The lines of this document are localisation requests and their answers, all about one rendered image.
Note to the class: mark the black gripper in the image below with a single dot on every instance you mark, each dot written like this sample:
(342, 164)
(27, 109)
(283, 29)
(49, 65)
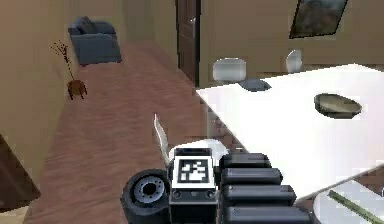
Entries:
(146, 196)

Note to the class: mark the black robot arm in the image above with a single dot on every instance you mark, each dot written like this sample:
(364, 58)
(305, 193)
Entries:
(240, 190)

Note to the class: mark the brown pot with twig plant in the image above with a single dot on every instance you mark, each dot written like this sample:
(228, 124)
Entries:
(76, 86)

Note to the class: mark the dark brown furniture corner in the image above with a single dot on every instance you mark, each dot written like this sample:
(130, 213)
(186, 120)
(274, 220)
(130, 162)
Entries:
(13, 180)

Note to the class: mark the grey flat dish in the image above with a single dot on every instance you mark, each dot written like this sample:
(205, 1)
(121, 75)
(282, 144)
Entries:
(255, 84)

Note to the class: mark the white dining table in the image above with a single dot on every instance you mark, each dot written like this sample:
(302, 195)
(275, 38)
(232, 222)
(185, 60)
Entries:
(293, 133)

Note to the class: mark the blue-grey armchair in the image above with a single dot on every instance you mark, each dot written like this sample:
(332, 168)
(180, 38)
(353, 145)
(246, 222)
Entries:
(95, 43)

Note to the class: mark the dark brown room door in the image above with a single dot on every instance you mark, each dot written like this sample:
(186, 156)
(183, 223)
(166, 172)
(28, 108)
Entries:
(187, 36)

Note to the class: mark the grey bowl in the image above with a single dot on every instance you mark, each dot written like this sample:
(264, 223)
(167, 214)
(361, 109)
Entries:
(337, 106)

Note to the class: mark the dark framed wall picture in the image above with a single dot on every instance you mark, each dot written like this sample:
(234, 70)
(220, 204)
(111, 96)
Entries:
(316, 16)

